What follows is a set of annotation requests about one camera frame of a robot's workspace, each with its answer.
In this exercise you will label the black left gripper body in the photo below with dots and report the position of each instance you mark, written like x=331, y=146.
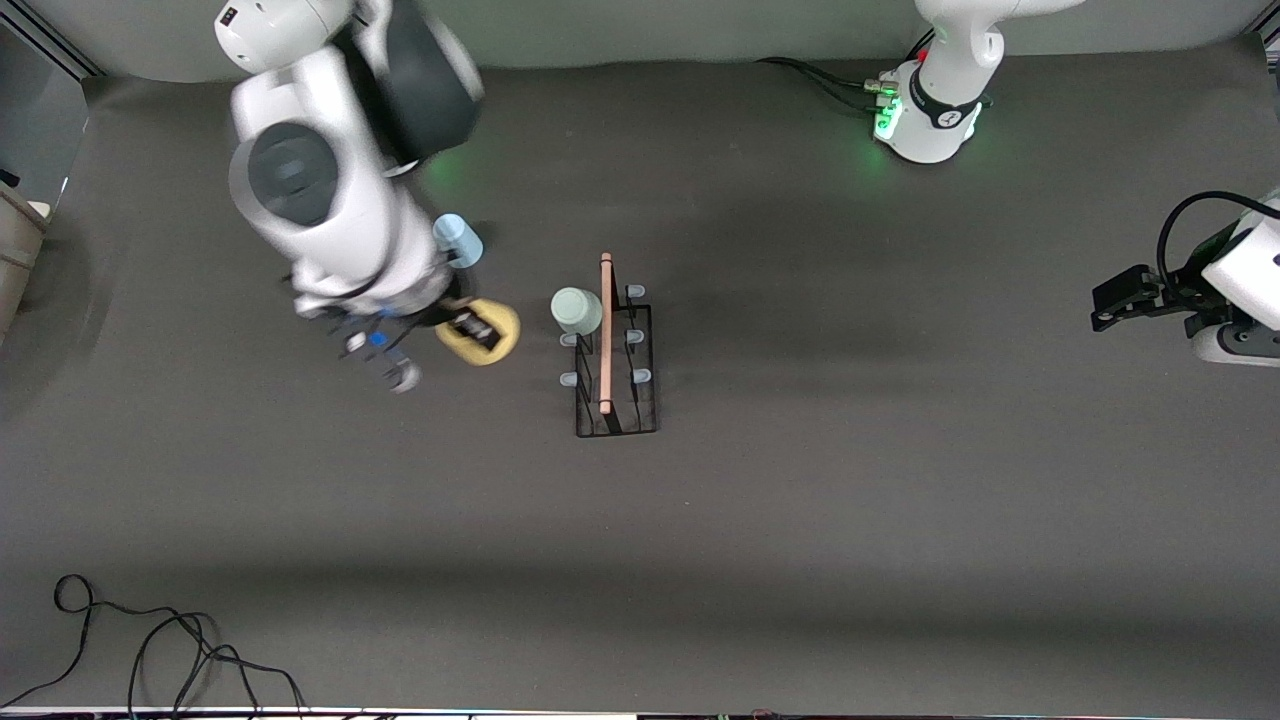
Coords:
x=1187, y=288

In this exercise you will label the yellow plastic cup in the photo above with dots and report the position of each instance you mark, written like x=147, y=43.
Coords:
x=480, y=356

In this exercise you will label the pale green plastic cup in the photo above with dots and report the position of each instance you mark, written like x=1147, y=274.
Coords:
x=577, y=310

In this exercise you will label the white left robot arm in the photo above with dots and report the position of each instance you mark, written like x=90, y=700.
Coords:
x=940, y=120

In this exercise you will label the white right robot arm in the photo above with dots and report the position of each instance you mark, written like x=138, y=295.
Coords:
x=330, y=230

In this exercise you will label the light blue plastic cup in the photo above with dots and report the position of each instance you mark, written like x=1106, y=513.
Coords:
x=462, y=245

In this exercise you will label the beige box beside table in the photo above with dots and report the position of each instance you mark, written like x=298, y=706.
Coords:
x=20, y=260

